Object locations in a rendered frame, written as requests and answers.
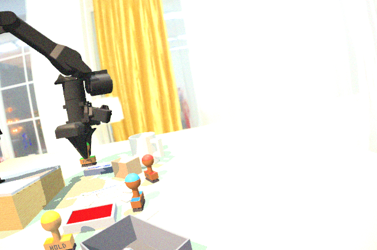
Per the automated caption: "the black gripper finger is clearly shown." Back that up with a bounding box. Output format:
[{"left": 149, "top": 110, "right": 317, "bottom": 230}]
[
  {"left": 86, "top": 128, "right": 96, "bottom": 156},
  {"left": 66, "top": 132, "right": 90, "bottom": 160}
]

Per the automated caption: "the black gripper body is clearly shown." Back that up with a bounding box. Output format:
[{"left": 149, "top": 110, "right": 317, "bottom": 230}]
[{"left": 54, "top": 97, "right": 101, "bottom": 139}]

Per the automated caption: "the red rubber stamp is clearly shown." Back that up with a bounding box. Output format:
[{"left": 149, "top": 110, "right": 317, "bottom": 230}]
[{"left": 142, "top": 154, "right": 159, "bottom": 183}]

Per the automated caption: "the grey mug with cream handle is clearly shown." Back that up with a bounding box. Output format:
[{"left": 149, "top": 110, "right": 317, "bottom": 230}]
[{"left": 128, "top": 132, "right": 165, "bottom": 167}]

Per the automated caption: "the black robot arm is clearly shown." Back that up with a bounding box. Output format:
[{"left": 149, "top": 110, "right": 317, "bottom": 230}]
[{"left": 0, "top": 11, "right": 113, "bottom": 123}]

